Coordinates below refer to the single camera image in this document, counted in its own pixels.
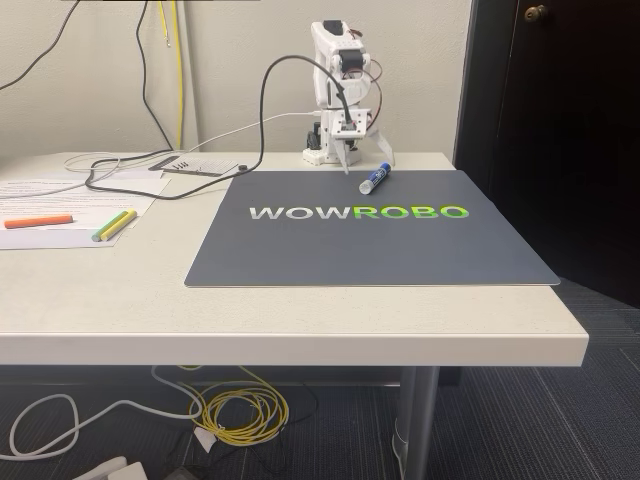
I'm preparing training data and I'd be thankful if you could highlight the blue Expo dry-erase marker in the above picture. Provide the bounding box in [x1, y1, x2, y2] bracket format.
[358, 162, 392, 196]

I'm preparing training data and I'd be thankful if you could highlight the yellow marker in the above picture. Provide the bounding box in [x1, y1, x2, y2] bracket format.
[99, 209, 138, 243]

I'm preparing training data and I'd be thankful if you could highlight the green marker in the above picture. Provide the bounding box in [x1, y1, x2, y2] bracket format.
[90, 210, 130, 243]

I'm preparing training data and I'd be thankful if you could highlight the orange marker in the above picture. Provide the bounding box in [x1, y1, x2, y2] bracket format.
[3, 214, 75, 230]

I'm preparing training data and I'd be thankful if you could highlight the dark grey WOWROBO mat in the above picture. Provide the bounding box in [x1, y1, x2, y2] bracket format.
[183, 169, 562, 289]

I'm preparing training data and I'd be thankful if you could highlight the dark door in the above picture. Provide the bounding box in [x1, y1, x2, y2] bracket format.
[452, 0, 640, 311]

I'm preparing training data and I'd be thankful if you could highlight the grey metal table leg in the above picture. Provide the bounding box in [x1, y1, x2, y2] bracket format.
[392, 367, 441, 480]

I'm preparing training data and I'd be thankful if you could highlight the white printed paper sheet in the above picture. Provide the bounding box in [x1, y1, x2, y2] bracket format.
[0, 199, 147, 250]
[0, 172, 172, 217]

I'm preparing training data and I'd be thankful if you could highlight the white power adapter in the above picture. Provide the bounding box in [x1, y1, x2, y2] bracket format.
[74, 455, 151, 480]

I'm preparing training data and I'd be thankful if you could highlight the white gripper camera box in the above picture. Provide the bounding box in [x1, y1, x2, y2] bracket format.
[329, 108, 372, 139]

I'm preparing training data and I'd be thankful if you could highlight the white power cable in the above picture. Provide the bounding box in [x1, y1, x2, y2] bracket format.
[63, 110, 321, 187]

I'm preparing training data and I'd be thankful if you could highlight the black camera cable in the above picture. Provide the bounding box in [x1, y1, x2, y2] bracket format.
[84, 54, 354, 201]

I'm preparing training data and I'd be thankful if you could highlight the yellow wall cable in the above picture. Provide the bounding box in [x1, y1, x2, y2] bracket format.
[157, 0, 185, 151]

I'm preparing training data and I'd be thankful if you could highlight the black wall cable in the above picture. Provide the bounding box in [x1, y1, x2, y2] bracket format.
[135, 0, 176, 151]

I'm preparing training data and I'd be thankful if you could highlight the yellow coiled floor cable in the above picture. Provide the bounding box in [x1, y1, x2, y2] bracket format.
[177, 364, 290, 446]

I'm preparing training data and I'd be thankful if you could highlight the grey wall cable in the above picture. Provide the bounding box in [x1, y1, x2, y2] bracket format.
[0, 0, 81, 92]

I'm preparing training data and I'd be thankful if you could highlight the white floor cable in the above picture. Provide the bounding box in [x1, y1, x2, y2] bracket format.
[8, 364, 204, 461]

